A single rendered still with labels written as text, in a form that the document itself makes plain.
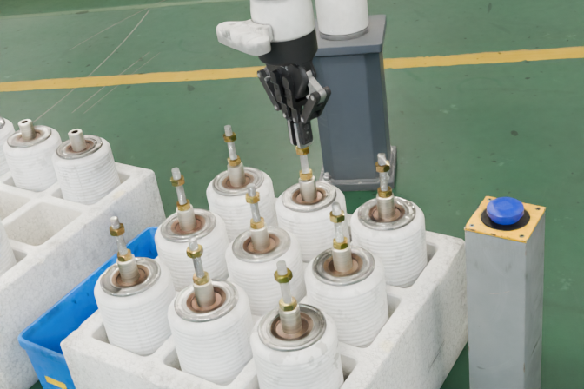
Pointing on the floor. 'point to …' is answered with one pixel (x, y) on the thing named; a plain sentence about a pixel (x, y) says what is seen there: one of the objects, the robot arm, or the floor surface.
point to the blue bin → (71, 319)
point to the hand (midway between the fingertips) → (300, 131)
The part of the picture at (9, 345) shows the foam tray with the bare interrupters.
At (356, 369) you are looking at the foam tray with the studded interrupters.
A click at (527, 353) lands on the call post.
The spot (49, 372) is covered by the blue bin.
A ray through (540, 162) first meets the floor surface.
